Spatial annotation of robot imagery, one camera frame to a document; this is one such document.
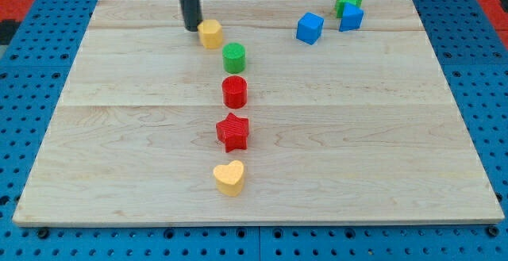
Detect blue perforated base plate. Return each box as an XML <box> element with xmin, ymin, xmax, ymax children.
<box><xmin>1</xmin><ymin>0</ymin><xmax>507</xmax><ymax>260</ymax></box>

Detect yellow hexagon block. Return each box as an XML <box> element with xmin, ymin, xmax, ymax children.
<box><xmin>198</xmin><ymin>19</ymin><xmax>223</xmax><ymax>49</ymax></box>

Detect green cylinder block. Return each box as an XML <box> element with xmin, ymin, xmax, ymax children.
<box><xmin>222</xmin><ymin>42</ymin><xmax>245</xmax><ymax>74</ymax></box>

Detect blue cube block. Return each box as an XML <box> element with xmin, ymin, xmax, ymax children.
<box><xmin>296</xmin><ymin>13</ymin><xmax>324</xmax><ymax>44</ymax></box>

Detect wooden board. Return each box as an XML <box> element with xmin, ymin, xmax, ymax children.
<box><xmin>13</xmin><ymin>0</ymin><xmax>504</xmax><ymax>228</ymax></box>

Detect yellow heart block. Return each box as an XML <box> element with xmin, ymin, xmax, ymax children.
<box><xmin>213</xmin><ymin>160</ymin><xmax>244</xmax><ymax>197</ymax></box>

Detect red cylinder block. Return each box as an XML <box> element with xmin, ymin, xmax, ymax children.
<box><xmin>221</xmin><ymin>75</ymin><xmax>248</xmax><ymax>109</ymax></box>

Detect red star block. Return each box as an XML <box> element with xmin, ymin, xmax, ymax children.
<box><xmin>216</xmin><ymin>113</ymin><xmax>249</xmax><ymax>152</ymax></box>

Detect blue triangular block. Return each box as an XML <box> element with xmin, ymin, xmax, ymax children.
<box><xmin>339</xmin><ymin>3</ymin><xmax>364</xmax><ymax>32</ymax></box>

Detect green star block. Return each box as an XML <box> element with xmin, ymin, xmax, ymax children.
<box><xmin>334</xmin><ymin>0</ymin><xmax>363</xmax><ymax>18</ymax></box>

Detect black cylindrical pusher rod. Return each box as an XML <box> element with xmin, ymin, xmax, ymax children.
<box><xmin>179</xmin><ymin>0</ymin><xmax>202</xmax><ymax>32</ymax></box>

